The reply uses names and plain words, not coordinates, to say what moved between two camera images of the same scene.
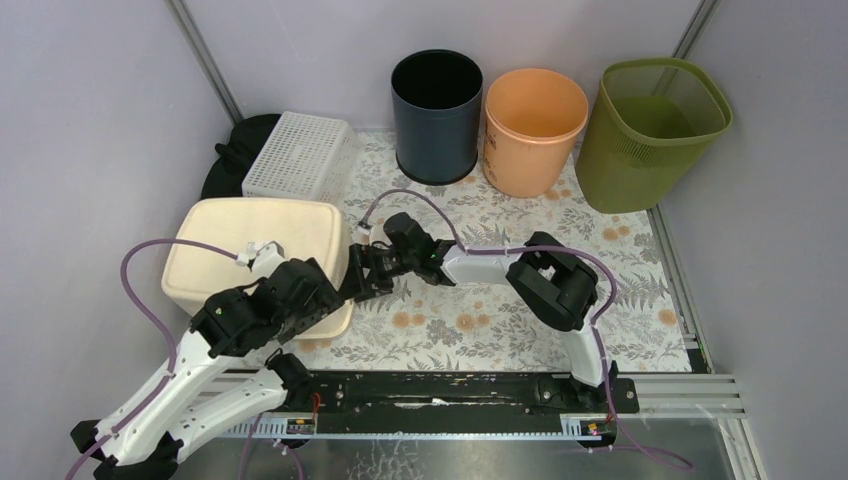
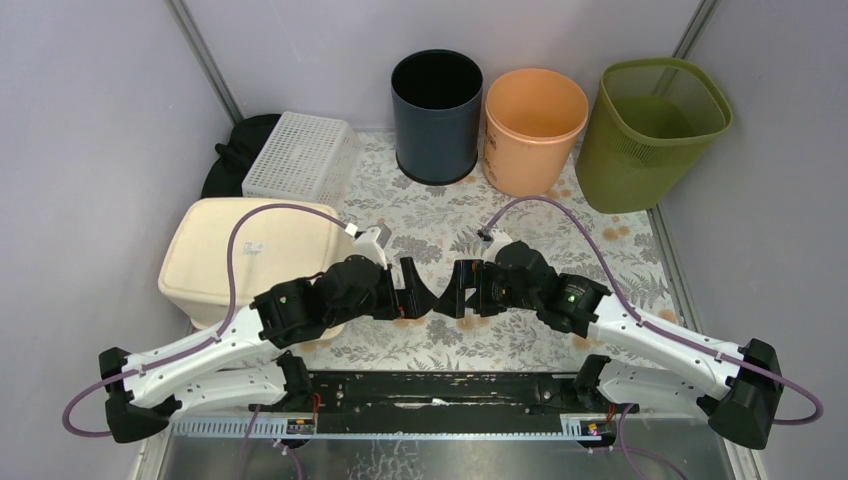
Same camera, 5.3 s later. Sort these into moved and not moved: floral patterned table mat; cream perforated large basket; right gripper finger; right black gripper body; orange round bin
Moved: right black gripper body; right gripper finger
Not moved: orange round bin; floral patterned table mat; cream perforated large basket
